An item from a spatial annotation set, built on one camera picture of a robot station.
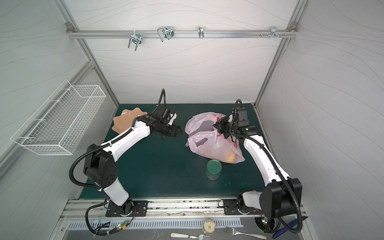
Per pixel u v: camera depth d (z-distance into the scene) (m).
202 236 0.68
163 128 0.71
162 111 0.68
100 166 0.45
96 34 0.78
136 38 0.80
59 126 0.68
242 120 0.60
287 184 0.39
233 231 0.67
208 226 0.60
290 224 0.69
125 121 1.05
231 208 0.73
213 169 0.77
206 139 0.78
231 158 0.84
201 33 0.78
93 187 0.50
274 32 0.76
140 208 0.74
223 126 0.70
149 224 0.70
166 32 0.77
